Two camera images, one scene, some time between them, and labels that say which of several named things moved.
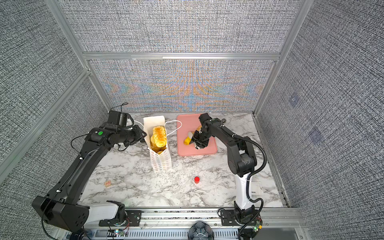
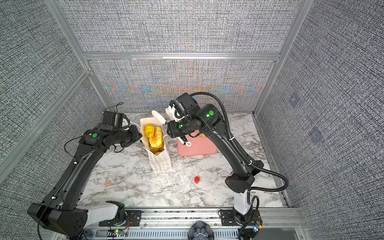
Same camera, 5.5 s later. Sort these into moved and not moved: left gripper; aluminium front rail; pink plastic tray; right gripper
Moved: right gripper
Not moved: left gripper; pink plastic tray; aluminium front rail
